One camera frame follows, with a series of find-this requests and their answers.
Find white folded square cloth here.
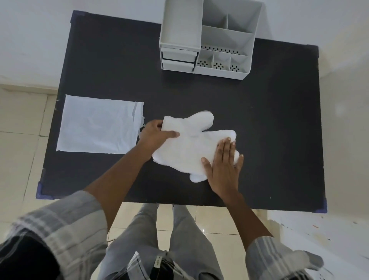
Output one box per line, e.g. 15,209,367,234
56,94,145,155

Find grey organizer drawer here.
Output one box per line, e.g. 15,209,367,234
160,46,199,63
161,59,196,72

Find person's right forearm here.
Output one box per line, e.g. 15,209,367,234
220,190,275,252

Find person's right hand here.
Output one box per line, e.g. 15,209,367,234
201,137,244,200

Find person's left hand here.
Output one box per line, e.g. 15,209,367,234
137,120,181,151

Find grey plastic desk organizer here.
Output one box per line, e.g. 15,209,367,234
159,0,263,81

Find person's left forearm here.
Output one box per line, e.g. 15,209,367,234
83,141,153,235

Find grey plaid shirt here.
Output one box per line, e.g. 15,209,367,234
0,190,325,280

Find grey trousers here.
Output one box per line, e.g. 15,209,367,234
96,203,225,280

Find white mitten-shaped cloth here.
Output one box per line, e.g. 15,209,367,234
152,111,240,183

